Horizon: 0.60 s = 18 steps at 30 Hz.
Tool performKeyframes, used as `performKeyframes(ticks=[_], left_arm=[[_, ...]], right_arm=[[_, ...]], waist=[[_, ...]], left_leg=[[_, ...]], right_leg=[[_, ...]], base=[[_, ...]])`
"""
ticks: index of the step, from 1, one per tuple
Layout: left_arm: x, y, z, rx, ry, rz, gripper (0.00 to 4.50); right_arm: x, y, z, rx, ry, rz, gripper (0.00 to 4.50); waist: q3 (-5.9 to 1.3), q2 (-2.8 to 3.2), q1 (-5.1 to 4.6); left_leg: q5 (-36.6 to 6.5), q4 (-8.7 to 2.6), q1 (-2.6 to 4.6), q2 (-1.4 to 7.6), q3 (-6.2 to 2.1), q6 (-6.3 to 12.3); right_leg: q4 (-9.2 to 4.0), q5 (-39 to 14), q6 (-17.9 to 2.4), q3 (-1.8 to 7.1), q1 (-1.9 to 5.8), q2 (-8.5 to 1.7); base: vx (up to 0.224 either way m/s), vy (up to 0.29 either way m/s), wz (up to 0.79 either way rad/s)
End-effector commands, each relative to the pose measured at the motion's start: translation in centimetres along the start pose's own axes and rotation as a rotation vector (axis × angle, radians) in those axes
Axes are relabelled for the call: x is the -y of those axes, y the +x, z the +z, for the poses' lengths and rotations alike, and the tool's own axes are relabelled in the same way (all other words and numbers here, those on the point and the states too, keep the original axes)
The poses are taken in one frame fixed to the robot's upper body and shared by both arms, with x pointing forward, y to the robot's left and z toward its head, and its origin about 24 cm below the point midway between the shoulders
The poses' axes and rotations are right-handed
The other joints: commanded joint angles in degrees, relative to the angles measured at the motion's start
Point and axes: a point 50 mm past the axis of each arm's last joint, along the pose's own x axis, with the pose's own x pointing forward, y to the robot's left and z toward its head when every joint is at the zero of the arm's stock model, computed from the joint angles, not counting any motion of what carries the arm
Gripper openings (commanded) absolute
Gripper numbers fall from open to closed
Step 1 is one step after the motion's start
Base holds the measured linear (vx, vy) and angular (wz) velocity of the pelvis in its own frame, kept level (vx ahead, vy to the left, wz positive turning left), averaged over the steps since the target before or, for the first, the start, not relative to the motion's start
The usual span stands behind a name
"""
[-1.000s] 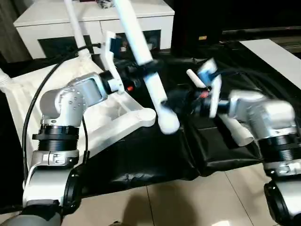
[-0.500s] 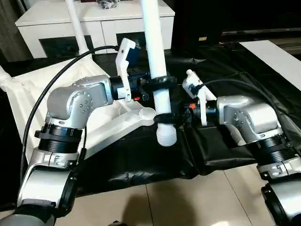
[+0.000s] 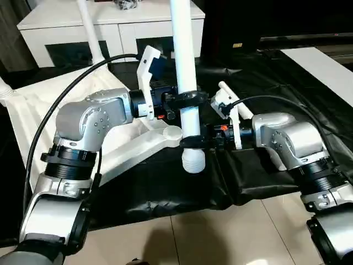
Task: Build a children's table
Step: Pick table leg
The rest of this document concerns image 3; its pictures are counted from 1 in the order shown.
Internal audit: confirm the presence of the white plastic table leg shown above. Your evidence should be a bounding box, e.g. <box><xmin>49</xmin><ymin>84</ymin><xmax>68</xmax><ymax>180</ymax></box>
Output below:
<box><xmin>169</xmin><ymin>0</ymin><xmax>207</xmax><ymax>174</ymax></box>
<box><xmin>218</xmin><ymin>81</ymin><xmax>254</xmax><ymax>120</ymax></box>
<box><xmin>76</xmin><ymin>0</ymin><xmax>105</xmax><ymax>65</ymax></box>
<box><xmin>0</xmin><ymin>77</ymin><xmax>14</xmax><ymax>109</ymax></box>

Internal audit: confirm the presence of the white plastic table top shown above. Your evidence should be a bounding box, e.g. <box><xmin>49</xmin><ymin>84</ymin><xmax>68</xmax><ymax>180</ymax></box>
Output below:
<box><xmin>7</xmin><ymin>59</ymin><xmax>183</xmax><ymax>186</ymax></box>

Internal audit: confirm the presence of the black work mat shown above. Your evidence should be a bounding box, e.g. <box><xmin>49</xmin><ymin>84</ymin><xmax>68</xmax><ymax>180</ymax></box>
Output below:
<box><xmin>0</xmin><ymin>49</ymin><xmax>353</xmax><ymax>243</ymax></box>

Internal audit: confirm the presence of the white cabinet with glass doors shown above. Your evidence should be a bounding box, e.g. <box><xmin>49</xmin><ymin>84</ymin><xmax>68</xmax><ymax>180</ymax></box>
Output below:
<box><xmin>16</xmin><ymin>0</ymin><xmax>207</xmax><ymax>69</ymax></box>

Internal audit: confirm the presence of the white flat board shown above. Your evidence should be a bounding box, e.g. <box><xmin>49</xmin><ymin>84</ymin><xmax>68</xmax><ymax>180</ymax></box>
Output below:
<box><xmin>280</xmin><ymin>46</ymin><xmax>353</xmax><ymax>112</ymax></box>

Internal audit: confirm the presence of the grey curtain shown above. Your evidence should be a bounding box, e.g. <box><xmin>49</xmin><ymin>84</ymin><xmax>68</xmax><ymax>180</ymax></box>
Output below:
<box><xmin>0</xmin><ymin>0</ymin><xmax>37</xmax><ymax>73</ymax></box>

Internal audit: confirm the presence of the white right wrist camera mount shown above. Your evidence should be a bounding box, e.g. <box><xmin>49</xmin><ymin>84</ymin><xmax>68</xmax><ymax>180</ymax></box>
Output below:
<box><xmin>210</xmin><ymin>87</ymin><xmax>244</xmax><ymax>150</ymax></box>

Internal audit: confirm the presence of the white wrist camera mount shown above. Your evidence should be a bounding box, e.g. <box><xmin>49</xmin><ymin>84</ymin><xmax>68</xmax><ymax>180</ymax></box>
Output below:
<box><xmin>136</xmin><ymin>45</ymin><xmax>167</xmax><ymax>121</ymax></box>
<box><xmin>210</xmin><ymin>87</ymin><xmax>244</xmax><ymax>150</ymax></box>

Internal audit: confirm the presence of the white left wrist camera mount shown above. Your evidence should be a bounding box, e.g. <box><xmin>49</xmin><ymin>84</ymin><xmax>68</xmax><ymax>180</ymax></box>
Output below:
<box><xmin>136</xmin><ymin>45</ymin><xmax>167</xmax><ymax>121</ymax></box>

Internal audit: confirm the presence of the thin black cable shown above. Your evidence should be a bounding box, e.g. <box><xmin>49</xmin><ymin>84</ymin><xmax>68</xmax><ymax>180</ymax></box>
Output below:
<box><xmin>90</xmin><ymin>145</ymin><xmax>105</xmax><ymax>194</ymax></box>

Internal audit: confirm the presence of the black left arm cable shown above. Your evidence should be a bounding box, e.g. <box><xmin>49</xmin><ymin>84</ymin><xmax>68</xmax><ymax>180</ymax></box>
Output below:
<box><xmin>21</xmin><ymin>53</ymin><xmax>142</xmax><ymax>211</ymax></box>

